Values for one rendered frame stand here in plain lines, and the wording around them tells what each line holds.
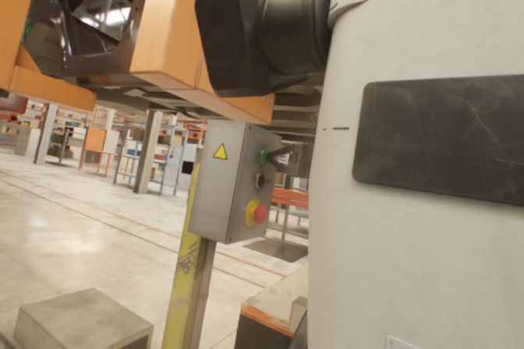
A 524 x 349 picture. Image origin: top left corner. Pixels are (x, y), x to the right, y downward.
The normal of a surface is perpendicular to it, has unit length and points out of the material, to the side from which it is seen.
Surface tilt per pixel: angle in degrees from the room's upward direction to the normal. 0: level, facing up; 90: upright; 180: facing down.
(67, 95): 90
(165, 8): 90
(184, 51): 90
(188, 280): 90
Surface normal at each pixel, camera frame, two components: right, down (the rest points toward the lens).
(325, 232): -0.73, -0.15
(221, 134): -0.47, -0.15
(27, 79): 0.87, 0.11
